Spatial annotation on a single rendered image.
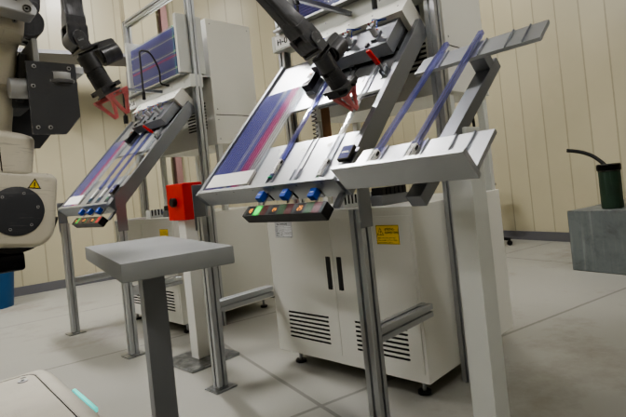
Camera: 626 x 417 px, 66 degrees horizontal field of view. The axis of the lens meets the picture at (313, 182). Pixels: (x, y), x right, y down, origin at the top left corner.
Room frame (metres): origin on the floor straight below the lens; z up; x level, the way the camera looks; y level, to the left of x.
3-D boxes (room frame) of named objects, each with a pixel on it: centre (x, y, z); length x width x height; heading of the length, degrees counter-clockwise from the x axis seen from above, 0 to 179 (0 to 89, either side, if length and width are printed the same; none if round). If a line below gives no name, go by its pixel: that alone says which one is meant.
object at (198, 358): (2.15, 0.57, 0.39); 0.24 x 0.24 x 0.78; 46
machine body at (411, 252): (1.98, -0.27, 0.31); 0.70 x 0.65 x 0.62; 46
